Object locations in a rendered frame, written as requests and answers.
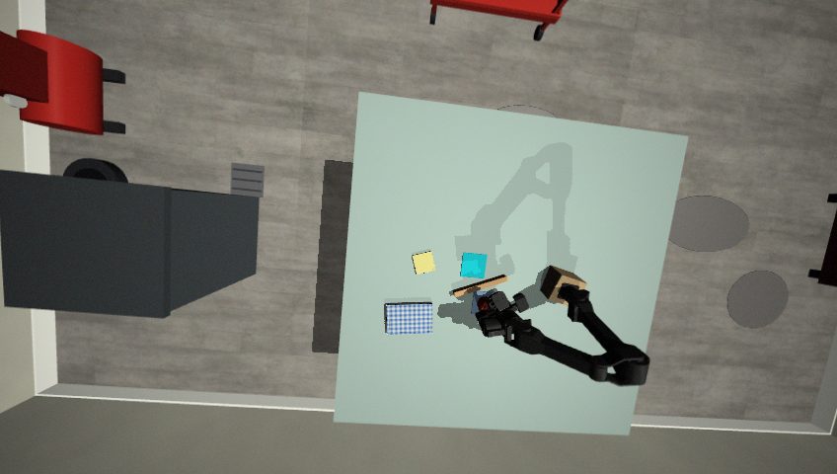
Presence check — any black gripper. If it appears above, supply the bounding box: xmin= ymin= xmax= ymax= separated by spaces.
xmin=475 ymin=292 xmax=529 ymax=327

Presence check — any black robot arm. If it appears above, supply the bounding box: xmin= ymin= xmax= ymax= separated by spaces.
xmin=481 ymin=283 xmax=650 ymax=386

